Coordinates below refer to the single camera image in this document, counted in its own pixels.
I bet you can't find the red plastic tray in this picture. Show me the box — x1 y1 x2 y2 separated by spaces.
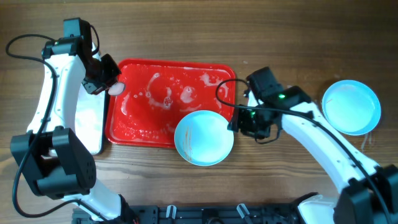
105 58 236 148

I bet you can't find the black soapy water tray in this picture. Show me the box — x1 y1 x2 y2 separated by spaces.
75 85 106 155

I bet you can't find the pink green sponge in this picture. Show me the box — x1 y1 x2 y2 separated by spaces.
108 82 126 96

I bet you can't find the light blue plate top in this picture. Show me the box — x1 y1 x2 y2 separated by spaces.
321 80 381 136

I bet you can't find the light blue plate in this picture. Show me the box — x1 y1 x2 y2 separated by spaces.
174 110 234 166
321 80 381 136

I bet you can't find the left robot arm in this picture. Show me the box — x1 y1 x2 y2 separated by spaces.
10 17 139 223

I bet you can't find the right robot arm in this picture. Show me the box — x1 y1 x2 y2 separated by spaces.
228 67 397 223

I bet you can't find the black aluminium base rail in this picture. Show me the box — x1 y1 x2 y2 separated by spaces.
72 203 303 224

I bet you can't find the light blue plate bottom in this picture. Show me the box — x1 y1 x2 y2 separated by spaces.
174 110 234 166

